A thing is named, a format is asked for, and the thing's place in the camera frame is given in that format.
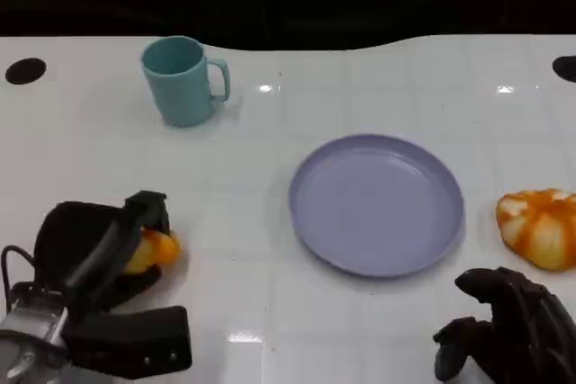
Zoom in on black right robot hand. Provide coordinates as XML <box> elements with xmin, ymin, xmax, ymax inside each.
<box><xmin>432</xmin><ymin>266</ymin><xmax>576</xmax><ymax>384</ymax></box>

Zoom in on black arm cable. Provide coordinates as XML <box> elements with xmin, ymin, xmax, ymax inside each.
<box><xmin>0</xmin><ymin>244</ymin><xmax>38</xmax><ymax>300</ymax></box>

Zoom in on lilac plate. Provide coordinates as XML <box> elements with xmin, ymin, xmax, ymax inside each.
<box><xmin>288</xmin><ymin>133</ymin><xmax>465</xmax><ymax>279</ymax></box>

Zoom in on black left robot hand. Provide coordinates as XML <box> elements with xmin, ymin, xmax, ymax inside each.
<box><xmin>33</xmin><ymin>190</ymin><xmax>171</xmax><ymax>318</ymax></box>

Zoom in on pale green mug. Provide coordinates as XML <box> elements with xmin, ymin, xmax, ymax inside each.
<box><xmin>140</xmin><ymin>35</ymin><xmax>232</xmax><ymax>129</ymax></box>

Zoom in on orange and white bread roll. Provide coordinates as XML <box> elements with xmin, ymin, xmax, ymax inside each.
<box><xmin>120</xmin><ymin>228</ymin><xmax>183</xmax><ymax>275</ymax></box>
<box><xmin>495</xmin><ymin>187</ymin><xmax>576</xmax><ymax>272</ymax></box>

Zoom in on black table cable hole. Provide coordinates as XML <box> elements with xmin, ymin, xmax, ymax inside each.
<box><xmin>4</xmin><ymin>58</ymin><xmax>48</xmax><ymax>86</ymax></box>
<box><xmin>552</xmin><ymin>55</ymin><xmax>576</xmax><ymax>82</ymax></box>

